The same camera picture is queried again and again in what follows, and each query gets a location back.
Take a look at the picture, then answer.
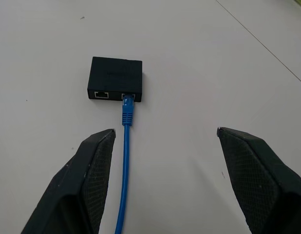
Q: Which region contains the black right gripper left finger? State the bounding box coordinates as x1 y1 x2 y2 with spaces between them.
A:
20 128 116 234

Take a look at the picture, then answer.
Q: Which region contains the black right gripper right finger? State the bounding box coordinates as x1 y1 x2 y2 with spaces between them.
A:
216 126 301 234

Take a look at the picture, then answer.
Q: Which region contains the black network splitter box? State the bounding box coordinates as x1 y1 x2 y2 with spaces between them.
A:
87 56 143 103

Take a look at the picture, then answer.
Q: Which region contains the blue Ethernet cable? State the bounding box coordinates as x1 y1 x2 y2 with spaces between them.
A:
114 93 136 234

